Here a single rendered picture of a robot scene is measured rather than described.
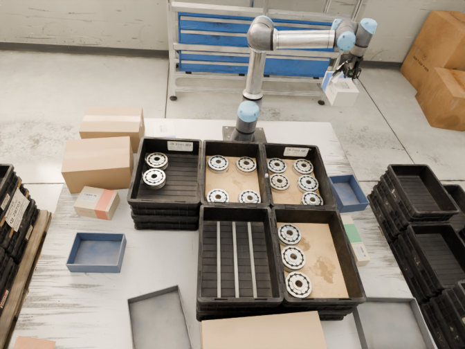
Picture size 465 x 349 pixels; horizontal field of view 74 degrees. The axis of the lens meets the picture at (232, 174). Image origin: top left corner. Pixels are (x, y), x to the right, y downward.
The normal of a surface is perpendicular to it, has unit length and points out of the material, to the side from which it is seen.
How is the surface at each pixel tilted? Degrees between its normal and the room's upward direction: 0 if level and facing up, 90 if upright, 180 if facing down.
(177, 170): 0
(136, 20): 90
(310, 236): 0
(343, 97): 90
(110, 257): 0
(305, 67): 90
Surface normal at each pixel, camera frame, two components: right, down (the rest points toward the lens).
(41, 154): 0.11, -0.66
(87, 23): 0.10, 0.75
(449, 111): -0.12, 0.73
